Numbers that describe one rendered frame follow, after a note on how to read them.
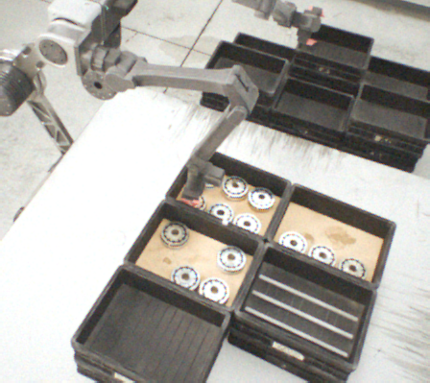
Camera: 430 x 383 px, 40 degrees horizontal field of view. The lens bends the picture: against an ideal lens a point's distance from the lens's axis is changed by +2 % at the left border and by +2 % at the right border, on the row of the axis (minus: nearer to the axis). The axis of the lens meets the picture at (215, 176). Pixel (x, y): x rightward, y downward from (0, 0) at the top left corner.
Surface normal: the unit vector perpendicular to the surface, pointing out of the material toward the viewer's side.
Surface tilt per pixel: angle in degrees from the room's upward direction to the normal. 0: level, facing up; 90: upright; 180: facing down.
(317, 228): 0
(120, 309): 0
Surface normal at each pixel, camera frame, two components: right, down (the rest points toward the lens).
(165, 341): 0.10, -0.63
